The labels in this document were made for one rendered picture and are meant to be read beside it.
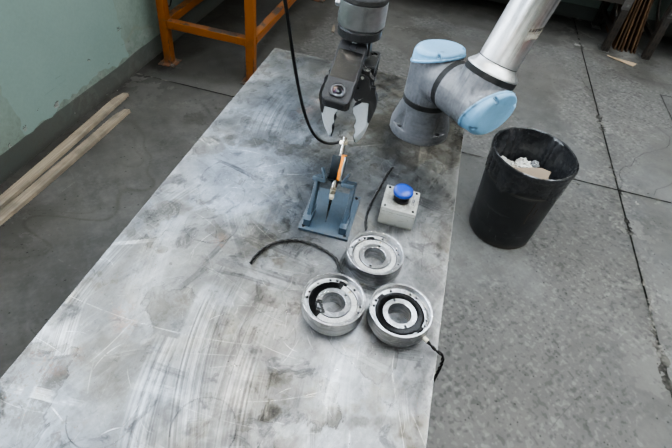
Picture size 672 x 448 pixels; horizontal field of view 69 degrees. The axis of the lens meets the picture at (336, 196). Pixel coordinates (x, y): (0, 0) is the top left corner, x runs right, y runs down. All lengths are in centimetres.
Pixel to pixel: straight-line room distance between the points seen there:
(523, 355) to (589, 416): 26
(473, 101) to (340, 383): 61
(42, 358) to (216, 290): 27
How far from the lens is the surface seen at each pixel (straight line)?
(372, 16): 77
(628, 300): 231
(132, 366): 82
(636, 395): 205
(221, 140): 117
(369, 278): 86
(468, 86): 107
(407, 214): 97
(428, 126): 120
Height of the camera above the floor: 150
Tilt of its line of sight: 43 degrees down
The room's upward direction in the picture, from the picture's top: 8 degrees clockwise
